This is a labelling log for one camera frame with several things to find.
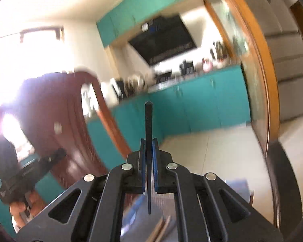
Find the grey refrigerator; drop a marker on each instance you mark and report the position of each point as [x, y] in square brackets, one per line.
[286, 46]

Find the black cooking pot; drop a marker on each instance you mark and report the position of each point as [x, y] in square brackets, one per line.
[186, 67]

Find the blue striped cloth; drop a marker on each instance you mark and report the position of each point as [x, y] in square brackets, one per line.
[137, 225]

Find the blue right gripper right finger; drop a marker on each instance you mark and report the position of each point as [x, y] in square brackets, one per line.
[155, 154]

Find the teal upper kitchen cabinets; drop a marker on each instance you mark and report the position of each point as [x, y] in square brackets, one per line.
[126, 15]

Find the teal lower kitchen cabinets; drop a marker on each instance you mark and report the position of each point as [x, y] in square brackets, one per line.
[195, 103]

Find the cream textured chopstick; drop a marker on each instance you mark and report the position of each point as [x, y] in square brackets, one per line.
[165, 226]

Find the teal kitchen cabinets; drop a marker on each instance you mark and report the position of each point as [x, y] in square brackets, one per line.
[195, 103]
[126, 15]

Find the wooden glass sliding door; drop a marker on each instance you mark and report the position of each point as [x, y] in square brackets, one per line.
[245, 41]

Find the black range hood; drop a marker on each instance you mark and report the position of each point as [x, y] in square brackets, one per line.
[163, 39]

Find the black chopstick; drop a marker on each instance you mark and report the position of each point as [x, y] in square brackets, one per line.
[148, 149]

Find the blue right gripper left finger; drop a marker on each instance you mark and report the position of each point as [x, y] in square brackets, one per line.
[142, 164]

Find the brown wooden chair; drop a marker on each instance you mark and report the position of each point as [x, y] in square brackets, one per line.
[49, 111]

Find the left hand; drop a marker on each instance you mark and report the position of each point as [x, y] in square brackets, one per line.
[16, 208]

